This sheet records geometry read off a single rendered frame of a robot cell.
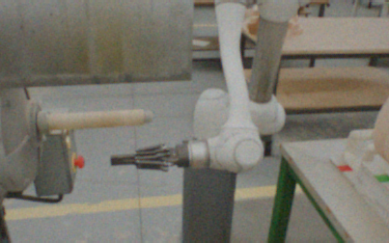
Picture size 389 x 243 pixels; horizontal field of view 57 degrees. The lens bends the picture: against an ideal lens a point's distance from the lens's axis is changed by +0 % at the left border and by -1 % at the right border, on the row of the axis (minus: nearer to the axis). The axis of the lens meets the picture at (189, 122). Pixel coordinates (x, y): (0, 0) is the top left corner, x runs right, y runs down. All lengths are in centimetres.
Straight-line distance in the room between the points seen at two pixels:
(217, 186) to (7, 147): 117
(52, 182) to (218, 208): 92
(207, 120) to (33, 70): 109
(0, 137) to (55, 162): 40
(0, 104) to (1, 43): 14
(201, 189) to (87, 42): 125
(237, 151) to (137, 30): 49
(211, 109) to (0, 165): 103
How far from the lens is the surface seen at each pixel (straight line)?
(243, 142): 90
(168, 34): 51
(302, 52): 260
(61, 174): 104
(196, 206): 174
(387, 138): 98
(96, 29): 51
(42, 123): 73
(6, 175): 68
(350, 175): 120
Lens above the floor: 158
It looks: 28 degrees down
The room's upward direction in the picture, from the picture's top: 1 degrees clockwise
